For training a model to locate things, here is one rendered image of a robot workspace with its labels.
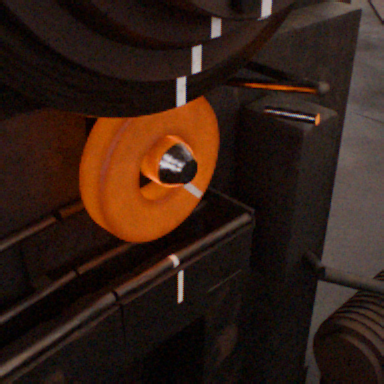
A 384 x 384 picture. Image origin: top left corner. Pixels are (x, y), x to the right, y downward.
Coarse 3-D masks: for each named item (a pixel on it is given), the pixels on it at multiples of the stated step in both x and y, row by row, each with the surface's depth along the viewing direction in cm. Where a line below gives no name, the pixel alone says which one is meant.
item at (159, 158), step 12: (96, 120) 60; (156, 144) 55; (168, 144) 54; (180, 144) 55; (156, 156) 54; (168, 156) 54; (180, 156) 54; (192, 156) 55; (144, 168) 55; (156, 168) 54; (168, 168) 54; (180, 168) 54; (192, 168) 55; (156, 180) 55; (168, 180) 54; (180, 180) 54
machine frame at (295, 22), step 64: (320, 0) 89; (320, 64) 86; (0, 128) 52; (64, 128) 57; (0, 192) 54; (64, 192) 60; (0, 256) 57; (64, 256) 63; (128, 256) 71; (320, 256) 111; (256, 320) 102
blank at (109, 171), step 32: (96, 128) 52; (128, 128) 51; (160, 128) 54; (192, 128) 58; (96, 160) 52; (128, 160) 53; (96, 192) 52; (128, 192) 54; (160, 192) 59; (192, 192) 61; (128, 224) 56; (160, 224) 60
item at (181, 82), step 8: (264, 0) 42; (264, 8) 42; (216, 24) 46; (216, 32) 47; (192, 48) 48; (200, 48) 49; (192, 56) 49; (200, 56) 49; (192, 64) 49; (200, 64) 50; (192, 72) 49; (184, 80) 52; (184, 88) 52; (184, 96) 52; (184, 104) 53
